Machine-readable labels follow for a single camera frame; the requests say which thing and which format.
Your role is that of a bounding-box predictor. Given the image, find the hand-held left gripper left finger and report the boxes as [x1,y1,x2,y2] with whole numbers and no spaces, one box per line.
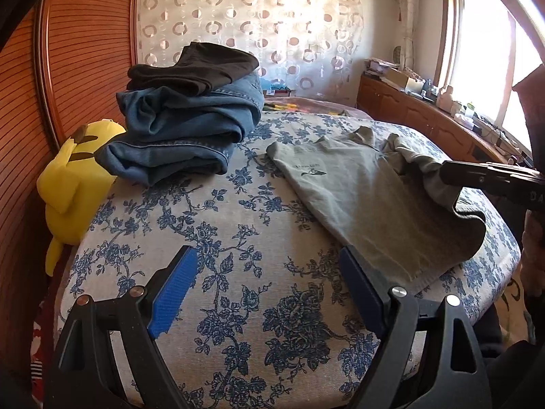
[43,245,201,409]

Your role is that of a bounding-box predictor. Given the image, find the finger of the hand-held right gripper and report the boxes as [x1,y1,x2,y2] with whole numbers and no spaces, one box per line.
[440,160,514,195]

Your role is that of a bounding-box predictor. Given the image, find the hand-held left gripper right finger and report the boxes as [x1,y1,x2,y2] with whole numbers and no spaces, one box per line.
[338,245,490,409]

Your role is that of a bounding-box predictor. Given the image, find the grey pants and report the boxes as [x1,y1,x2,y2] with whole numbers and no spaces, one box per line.
[266,125,487,294]

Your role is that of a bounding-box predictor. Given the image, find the person's right forearm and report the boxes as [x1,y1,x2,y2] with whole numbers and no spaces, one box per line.
[521,210,545,312]

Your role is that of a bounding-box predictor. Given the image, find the folded dark pants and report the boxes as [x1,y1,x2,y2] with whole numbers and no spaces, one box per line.
[128,42,260,96]

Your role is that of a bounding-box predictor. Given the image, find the bed with blue floral sheet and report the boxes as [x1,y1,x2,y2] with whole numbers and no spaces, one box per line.
[53,108,522,409]

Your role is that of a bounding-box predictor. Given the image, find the wooden cabinet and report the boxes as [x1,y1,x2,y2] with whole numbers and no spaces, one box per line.
[357,72,529,167]

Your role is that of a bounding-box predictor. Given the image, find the cardboard box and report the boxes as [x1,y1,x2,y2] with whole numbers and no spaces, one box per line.
[368,59,426,94]

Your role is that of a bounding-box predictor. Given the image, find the window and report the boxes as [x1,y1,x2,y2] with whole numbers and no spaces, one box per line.
[440,0,531,148]

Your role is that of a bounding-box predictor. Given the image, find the yellow plush toy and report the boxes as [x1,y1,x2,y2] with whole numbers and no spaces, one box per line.
[36,119,128,275]

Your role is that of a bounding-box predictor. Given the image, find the folded blue jeans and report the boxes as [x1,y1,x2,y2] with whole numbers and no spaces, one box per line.
[94,70,265,186]

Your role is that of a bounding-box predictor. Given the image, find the colourful flower blanket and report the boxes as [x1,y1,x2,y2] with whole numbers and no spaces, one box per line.
[262,96,371,120]

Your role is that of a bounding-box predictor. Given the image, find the small box with blue items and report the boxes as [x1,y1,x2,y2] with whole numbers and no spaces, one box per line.
[260,79,294,99]

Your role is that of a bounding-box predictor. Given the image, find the sheer curtain with circles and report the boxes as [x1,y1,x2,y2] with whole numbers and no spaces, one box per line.
[138,0,367,103]

